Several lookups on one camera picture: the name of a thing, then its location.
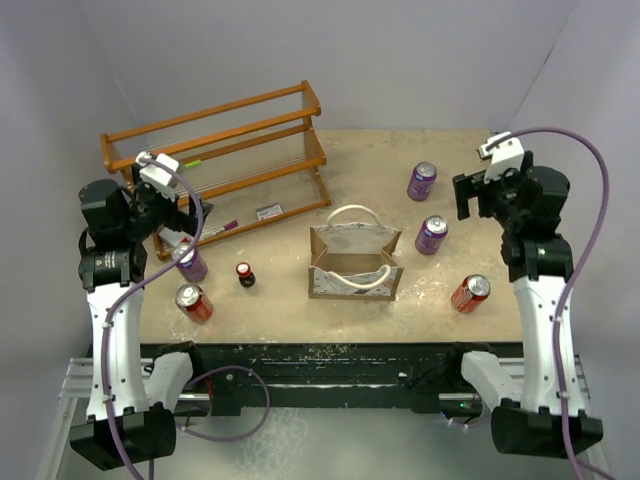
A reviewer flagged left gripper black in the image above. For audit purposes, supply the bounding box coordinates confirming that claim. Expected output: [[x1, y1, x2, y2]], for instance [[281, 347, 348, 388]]
[[123, 164, 211, 241]]

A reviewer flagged purple soda can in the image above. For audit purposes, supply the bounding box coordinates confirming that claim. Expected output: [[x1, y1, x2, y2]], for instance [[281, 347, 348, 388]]
[[407, 162, 437, 201], [415, 215, 449, 255], [171, 242, 208, 283]]

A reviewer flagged canvas bag with rope handles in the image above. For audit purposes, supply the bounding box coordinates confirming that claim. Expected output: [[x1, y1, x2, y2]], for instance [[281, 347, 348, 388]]
[[308, 204, 404, 301]]

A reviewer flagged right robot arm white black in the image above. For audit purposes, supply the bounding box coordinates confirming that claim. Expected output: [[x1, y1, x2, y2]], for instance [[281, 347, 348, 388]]
[[444, 166, 603, 458]]

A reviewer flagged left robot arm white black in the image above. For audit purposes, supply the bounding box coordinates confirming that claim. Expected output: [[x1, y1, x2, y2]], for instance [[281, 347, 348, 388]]
[[69, 179, 213, 471]]

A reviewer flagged white box on rack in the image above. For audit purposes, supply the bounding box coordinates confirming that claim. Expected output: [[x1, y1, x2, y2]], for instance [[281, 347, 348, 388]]
[[158, 228, 192, 248]]

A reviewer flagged pink marker pen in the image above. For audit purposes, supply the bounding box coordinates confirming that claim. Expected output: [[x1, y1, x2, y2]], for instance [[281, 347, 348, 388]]
[[202, 220, 238, 237]]

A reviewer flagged left red soda can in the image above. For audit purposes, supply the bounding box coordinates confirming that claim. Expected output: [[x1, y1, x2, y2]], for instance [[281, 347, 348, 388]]
[[175, 284, 213, 324]]

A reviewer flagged red soda can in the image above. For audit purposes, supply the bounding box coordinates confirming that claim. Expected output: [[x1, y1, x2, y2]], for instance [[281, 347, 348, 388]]
[[175, 284, 213, 324], [451, 274, 491, 313]]

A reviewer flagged small dark sauce bottle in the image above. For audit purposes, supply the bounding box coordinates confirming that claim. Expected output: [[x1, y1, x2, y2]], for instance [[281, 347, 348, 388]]
[[236, 262, 256, 288]]

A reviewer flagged orange wooden rack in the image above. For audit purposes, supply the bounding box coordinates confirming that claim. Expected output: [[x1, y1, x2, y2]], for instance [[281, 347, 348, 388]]
[[100, 80, 332, 246]]

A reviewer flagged right red soda can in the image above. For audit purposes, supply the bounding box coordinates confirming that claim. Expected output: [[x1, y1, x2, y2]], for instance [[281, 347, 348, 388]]
[[451, 274, 491, 313]]

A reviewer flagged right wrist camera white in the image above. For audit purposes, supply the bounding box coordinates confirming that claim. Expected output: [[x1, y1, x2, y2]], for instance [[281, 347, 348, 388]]
[[478, 131, 525, 184]]

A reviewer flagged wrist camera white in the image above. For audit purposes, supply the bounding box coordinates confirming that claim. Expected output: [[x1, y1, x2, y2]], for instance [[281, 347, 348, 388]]
[[135, 151, 184, 190], [478, 131, 525, 184]]

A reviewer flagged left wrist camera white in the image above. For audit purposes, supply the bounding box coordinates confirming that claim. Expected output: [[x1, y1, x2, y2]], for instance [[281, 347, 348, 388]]
[[135, 151, 184, 190]]

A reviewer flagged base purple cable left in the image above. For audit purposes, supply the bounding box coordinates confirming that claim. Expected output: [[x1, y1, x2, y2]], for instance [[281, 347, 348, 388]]
[[169, 365, 272, 443]]

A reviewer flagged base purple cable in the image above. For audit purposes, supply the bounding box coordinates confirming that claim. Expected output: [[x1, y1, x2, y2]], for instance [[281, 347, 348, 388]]
[[442, 394, 494, 432], [169, 365, 272, 443]]

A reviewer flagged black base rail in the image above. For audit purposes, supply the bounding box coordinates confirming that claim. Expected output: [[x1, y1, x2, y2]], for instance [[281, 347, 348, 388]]
[[139, 341, 524, 416]]

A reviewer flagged aluminium frame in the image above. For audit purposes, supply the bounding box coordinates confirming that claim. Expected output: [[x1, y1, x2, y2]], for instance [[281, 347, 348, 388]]
[[37, 349, 616, 480]]

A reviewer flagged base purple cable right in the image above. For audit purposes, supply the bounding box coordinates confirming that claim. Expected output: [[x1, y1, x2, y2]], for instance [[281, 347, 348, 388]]
[[442, 394, 494, 432]]

